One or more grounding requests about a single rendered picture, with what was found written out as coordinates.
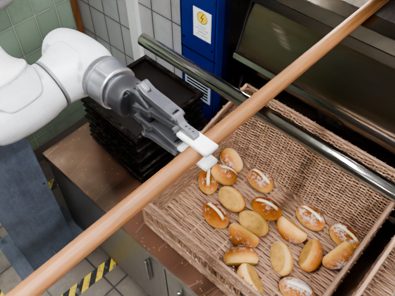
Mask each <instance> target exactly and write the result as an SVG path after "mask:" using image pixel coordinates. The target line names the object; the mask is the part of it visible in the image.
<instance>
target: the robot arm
mask: <svg viewBox="0 0 395 296"><path fill-rule="evenodd" d="M87 96H89V97H90V98H92V99H93V100H95V101H96V102H98V103H99V104H100V105H101V106H103V107H104V108H106V109H112V110H114V111H115V112H116V113H117V114H119V115H120V116H123V117H133V118H134V119H135V120H136V121H137V122H138V123H139V124H141V125H142V126H143V128H144V130H143V131H142V135H143V136H144V137H147V138H149V139H151V140H153V141H154V142H155V143H157V144H158V145H160V146H161V147H162V148H164V149H165V150H167V151H168V152H169V153H171V154H173V155H174V156H177V155H178V154H179V153H181V152H183V151H184V150H185V149H186V148H188V147H189V146H190V147H192V148H193V149H195V150H196V151H197V152H199V153H200V154H201V155H203V156H204V158H202V159H201V160H200V161H199V162H197V163H196V165H198V166H199V167H200V168H201V169H203V170H204V171H208V170H209V169H210V168H211V167H212V166H214V165H215V164H216V163H217V159H216V158H215V157H213V156H212V155H211V154H212V153H213V152H214V151H215V150H217V149H218V145H217V144H216V143H214V142H213V141H211V140H210V139H208V138H207V137H206V136H204V135H203V134H201V133H200V132H198V131H197V130H196V129H195V128H194V127H192V126H191V125H189V124H188V121H187V120H186V119H185V118H184V117H183V116H184V115H185V112H184V111H183V110H182V109H181V108H180V107H179V106H178V105H176V104H175V103H173V102H172V101H171V100H170V99H169V98H167V97H166V96H165V95H164V94H162V93H161V92H160V91H158V90H157V89H156V88H155V87H154V86H153V85H152V84H151V83H150V81H148V80H147V79H145V80H143V81H142V82H141V81H140V80H139V79H137V78H136V77H135V74H134V73H133V71H132V70H131V69H129V68H128V67H126V66H125V65H124V64H122V63H120V62H119V61H118V60H117V59H116V58H114V57H113V56H112V55H111V53H110V52H109V51H108V50H107V49H106V48H105V47H104V46H103V45H101V44H100V43H99V42H97V41H96V40H94V39H93V38H91V37H89V36H88V35H85V34H84V33H81V32H79V31H76V30H74V29H69V28H58V29H54V30H53V31H51V32H50V33H48V34H47V35H46V37H45V39H44V40H43V44H42V57H41V58H40V59H39V60H38V61H37V62H35V63H34V64H33V65H29V64H27V63H26V61H25V60H24V59H18V58H14V57H11V56H10V55H8V54H7V53H6V52H5V51H4V50H3V49H2V48H1V46H0V146H6V145H9V144H12V143H15V142H18V141H20V140H22V139H24V138H26V137H27V136H29V135H31V134H32V133H34V132H36V131H37V130H39V129H40V128H42V127H44V126H45V125H46V124H48V123H49V122H50V121H51V120H53V119H54V118H55V117H57V115H58V114H59V113H60V112H61V111H62V110H64V108H66V107H67V106H68V105H70V104H71V103H73V102H75V101H77V100H79V99H81V98H84V97H87ZM174 111H175V112H176V113H174ZM178 131H179V132H178Z"/></svg>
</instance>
